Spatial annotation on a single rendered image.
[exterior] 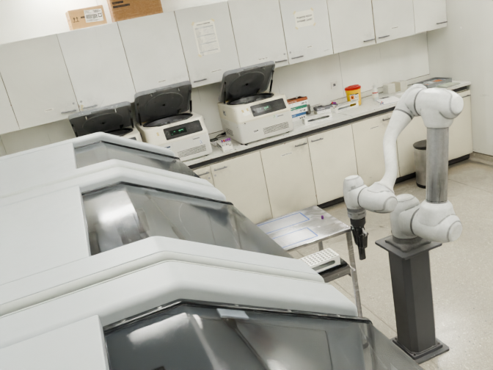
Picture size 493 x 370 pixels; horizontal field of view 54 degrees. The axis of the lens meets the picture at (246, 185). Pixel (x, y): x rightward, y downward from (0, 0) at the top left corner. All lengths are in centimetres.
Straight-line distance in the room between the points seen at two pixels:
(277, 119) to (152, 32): 138
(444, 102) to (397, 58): 373
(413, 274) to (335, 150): 244
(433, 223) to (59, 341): 203
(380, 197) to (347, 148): 288
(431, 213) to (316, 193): 259
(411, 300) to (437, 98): 113
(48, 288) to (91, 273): 8
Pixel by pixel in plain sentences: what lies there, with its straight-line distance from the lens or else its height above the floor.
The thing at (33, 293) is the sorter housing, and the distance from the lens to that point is 99.
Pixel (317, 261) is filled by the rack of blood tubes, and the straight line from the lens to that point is 238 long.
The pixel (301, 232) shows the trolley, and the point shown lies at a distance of 279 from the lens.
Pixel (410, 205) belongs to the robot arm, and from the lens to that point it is 266.
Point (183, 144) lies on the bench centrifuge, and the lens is 440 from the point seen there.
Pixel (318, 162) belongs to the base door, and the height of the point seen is 53.
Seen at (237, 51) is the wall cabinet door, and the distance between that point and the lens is 478.
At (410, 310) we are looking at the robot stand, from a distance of 294.
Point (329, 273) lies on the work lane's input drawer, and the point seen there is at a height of 80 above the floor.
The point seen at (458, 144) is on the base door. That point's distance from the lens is 598.
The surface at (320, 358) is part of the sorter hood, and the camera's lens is 81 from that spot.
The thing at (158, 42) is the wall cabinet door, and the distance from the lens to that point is 459.
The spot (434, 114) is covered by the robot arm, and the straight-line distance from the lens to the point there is 243.
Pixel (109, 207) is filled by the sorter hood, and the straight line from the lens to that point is 143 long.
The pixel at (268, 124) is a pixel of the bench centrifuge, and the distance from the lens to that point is 464.
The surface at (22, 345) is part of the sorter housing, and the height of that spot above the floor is 162.
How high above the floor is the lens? 201
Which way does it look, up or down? 19 degrees down
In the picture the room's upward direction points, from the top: 12 degrees counter-clockwise
